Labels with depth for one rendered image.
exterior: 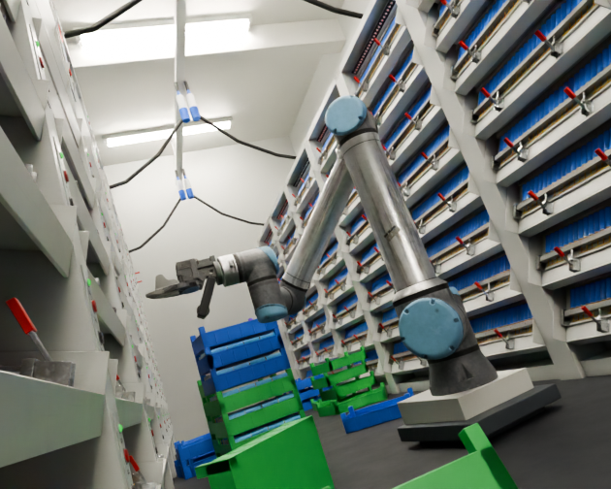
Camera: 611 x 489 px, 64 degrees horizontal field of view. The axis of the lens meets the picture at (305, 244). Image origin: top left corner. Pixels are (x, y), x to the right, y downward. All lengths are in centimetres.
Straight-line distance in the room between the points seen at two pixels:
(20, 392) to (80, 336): 34
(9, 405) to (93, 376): 35
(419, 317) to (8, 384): 103
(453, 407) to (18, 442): 115
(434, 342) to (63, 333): 84
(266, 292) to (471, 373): 60
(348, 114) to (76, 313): 93
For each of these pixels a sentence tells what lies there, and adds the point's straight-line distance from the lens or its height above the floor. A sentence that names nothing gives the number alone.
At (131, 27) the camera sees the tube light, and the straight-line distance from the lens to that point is 390.
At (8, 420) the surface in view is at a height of 32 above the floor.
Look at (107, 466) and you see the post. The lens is 65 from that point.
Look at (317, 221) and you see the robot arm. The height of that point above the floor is 70.
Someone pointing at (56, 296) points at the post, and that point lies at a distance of 67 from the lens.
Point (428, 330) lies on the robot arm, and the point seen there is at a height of 29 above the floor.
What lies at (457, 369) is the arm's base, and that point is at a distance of 141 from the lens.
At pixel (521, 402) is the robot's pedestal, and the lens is 140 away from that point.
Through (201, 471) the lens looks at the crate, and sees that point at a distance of 95.
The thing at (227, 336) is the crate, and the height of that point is 50.
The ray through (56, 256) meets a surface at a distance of 61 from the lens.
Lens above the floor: 30
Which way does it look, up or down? 14 degrees up
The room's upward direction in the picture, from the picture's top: 18 degrees counter-clockwise
